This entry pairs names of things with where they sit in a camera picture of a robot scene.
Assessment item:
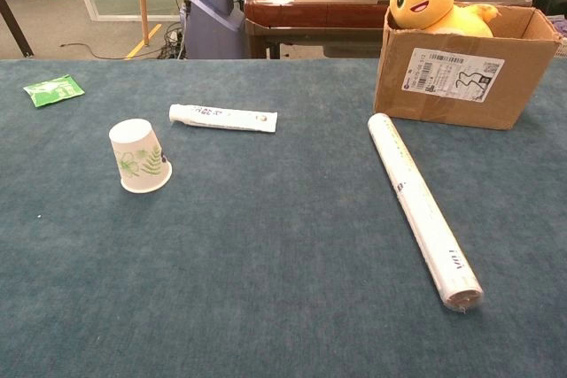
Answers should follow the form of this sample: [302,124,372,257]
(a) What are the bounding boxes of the paper cup green leaf print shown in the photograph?
[108,118,174,195]

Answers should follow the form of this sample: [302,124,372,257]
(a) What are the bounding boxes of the white toothpaste tube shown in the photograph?
[168,103,279,134]

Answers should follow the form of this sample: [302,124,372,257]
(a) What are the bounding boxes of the blue felt table cover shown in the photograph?
[0,58,567,378]

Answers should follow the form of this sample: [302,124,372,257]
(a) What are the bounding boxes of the long white wrapped roll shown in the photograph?
[367,112,485,313]

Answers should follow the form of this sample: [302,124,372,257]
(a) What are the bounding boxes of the brown wooden mahjong table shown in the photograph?
[243,0,532,60]

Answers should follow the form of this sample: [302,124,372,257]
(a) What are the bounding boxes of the cardboard box with shipping label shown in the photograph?
[374,4,564,131]

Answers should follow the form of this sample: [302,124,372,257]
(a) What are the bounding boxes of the green sachet packet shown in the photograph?
[22,74,86,108]

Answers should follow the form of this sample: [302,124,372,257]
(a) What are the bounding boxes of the dark slanted table leg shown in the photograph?
[0,0,35,58]

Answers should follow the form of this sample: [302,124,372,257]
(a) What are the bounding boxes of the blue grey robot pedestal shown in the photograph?
[182,0,247,60]

